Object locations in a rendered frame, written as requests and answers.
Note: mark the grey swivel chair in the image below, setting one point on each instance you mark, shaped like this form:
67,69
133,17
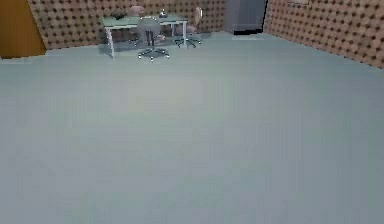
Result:
149,31

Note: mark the small silver kettle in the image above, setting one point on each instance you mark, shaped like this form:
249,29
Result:
163,14

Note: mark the white table with green top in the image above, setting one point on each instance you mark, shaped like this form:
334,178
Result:
130,21

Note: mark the dark house plant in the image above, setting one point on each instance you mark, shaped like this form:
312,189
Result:
118,14

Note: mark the orange room door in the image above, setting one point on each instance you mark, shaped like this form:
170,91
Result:
18,30

